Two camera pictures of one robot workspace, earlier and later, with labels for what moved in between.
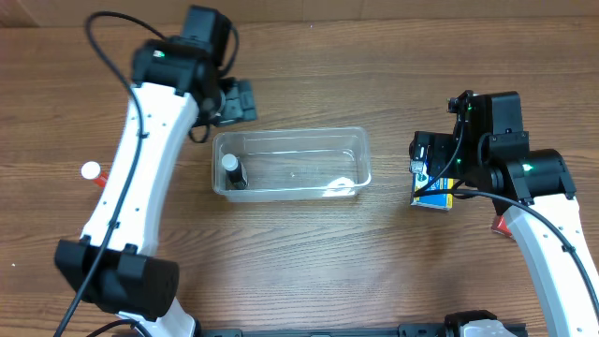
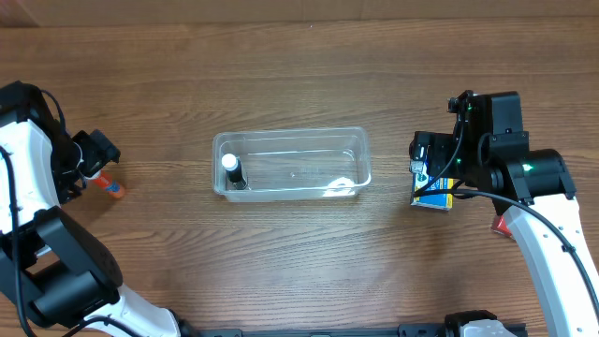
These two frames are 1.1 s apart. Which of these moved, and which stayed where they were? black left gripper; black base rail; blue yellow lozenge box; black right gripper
Moved: black left gripper
Stayed: black base rail; black right gripper; blue yellow lozenge box
